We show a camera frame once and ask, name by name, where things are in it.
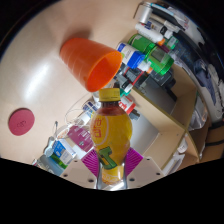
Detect white and blue box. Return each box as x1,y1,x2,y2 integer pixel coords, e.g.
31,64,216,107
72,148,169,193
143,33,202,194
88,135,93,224
51,138,78,166

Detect round red coaster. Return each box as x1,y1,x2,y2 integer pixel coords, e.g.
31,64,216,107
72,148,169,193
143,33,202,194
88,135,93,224
8,107,36,137

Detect yellow drink bottle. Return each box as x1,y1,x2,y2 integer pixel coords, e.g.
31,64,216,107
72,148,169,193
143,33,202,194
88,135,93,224
89,87,134,186

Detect orange plastic cup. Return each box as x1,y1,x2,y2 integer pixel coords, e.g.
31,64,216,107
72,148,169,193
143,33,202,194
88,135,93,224
59,37,124,93

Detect small silver flask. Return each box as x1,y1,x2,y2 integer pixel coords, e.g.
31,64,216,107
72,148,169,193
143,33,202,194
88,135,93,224
138,3,154,24

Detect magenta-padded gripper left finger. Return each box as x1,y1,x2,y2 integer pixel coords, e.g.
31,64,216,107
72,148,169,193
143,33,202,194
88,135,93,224
61,148,102,190

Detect green transparent container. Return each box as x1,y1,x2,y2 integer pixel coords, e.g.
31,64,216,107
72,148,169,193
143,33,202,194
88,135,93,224
128,33,175,76

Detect white bottle with blue cap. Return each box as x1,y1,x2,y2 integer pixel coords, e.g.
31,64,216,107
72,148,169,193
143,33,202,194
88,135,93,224
116,42,146,70

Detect white bottle with orange cap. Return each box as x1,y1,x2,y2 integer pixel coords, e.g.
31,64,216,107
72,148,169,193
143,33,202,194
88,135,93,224
134,22,167,47

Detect hanging dark clothes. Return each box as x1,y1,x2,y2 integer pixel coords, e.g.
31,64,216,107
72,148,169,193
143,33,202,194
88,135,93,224
186,19,224,124

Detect light blue hairbrush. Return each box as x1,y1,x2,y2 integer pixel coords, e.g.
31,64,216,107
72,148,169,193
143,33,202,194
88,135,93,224
43,134,59,158

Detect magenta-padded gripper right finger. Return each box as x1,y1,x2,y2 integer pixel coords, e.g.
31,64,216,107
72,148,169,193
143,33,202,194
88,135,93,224
122,146,165,190

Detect magenta pouch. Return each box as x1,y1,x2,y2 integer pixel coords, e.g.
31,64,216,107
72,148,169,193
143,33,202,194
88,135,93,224
66,124,94,153

